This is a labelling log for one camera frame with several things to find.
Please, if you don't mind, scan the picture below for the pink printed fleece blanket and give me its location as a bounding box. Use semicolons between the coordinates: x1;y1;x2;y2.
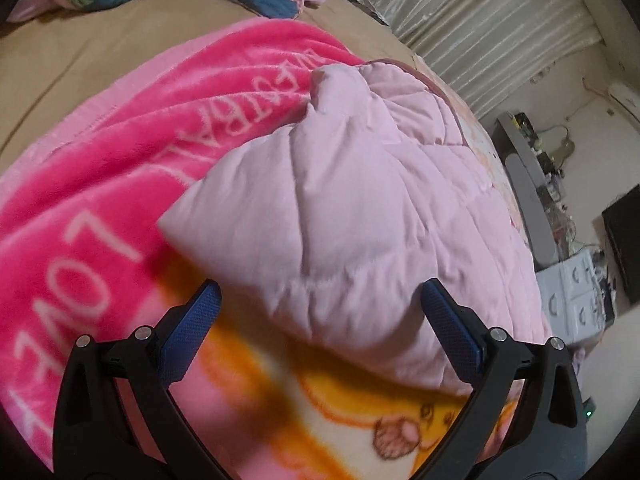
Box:
0;17;527;480

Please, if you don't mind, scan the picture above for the white drawer cabinet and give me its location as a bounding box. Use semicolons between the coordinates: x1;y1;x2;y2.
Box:
535;252;609;347

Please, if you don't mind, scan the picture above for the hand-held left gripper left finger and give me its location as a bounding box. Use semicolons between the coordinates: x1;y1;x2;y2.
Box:
52;280;237;480

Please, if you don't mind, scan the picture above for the white air conditioner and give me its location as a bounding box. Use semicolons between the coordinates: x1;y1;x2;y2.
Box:
607;84;640;122

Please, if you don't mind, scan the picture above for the black monitor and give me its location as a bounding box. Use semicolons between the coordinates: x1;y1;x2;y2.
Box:
601;198;640;307

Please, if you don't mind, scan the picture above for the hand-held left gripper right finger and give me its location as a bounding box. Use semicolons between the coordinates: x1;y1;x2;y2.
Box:
414;279;589;480

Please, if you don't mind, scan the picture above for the cream pleated curtain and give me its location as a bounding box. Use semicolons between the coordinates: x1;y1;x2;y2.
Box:
350;0;607;119

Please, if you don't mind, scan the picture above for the grey desk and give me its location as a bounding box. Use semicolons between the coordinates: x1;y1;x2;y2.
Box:
494;110;562;269

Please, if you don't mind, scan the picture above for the pink quilted jacket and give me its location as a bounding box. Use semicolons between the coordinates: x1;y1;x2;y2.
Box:
157;60;554;394

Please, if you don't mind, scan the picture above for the bed with tan sheet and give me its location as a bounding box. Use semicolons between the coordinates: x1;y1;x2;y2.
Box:
0;0;417;177

